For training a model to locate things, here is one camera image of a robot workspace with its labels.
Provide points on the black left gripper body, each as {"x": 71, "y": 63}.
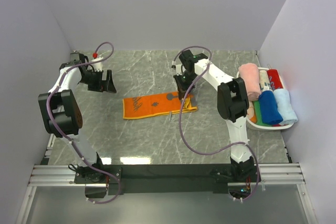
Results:
{"x": 94, "y": 80}

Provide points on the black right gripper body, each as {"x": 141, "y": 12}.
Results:
{"x": 185, "y": 80}

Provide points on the grey orange giraffe towel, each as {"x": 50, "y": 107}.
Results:
{"x": 151, "y": 105}

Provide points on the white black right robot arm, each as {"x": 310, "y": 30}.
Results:
{"x": 232, "y": 105}

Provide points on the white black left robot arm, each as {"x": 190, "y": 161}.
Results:
{"x": 62, "y": 117}

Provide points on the pink rolled towel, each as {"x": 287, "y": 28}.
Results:
{"x": 250, "y": 74}

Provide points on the green rolled towel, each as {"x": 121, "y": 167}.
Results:
{"x": 258, "y": 114}

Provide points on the cream patterned rolled towel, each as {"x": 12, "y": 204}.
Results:
{"x": 264, "y": 81}

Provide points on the red rolled towel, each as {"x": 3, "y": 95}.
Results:
{"x": 274, "y": 79}

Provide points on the dark blue rolled towel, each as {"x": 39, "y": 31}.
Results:
{"x": 269, "y": 109}

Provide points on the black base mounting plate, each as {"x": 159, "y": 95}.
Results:
{"x": 173, "y": 178}

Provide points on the light blue rolled towel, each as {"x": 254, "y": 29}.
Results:
{"x": 284, "y": 106}

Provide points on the white towel basket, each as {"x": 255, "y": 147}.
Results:
{"x": 251, "y": 117}

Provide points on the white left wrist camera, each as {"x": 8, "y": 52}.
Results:
{"x": 96, "y": 62}

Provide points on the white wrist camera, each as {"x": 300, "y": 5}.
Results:
{"x": 177, "y": 69}
{"x": 96, "y": 62}

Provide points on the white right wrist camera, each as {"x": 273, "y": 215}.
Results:
{"x": 177, "y": 69}

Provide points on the aluminium frame rail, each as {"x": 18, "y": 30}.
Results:
{"x": 271, "y": 174}

